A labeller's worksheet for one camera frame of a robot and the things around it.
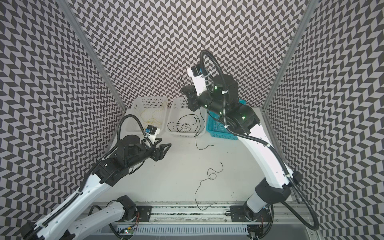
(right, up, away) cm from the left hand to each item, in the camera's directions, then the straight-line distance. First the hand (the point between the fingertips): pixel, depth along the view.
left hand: (166, 141), depth 69 cm
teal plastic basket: (+26, +7, +31) cm, 41 cm away
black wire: (+18, +11, +42) cm, 47 cm away
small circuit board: (-16, -40, -2) cm, 43 cm away
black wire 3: (0, +8, +40) cm, 40 cm away
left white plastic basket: (-24, +18, +50) cm, 58 cm away
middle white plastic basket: (+3, +9, +42) cm, 43 cm away
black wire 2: (+21, -23, +16) cm, 35 cm away
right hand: (+11, +22, -14) cm, 28 cm away
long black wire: (+11, +15, +47) cm, 50 cm away
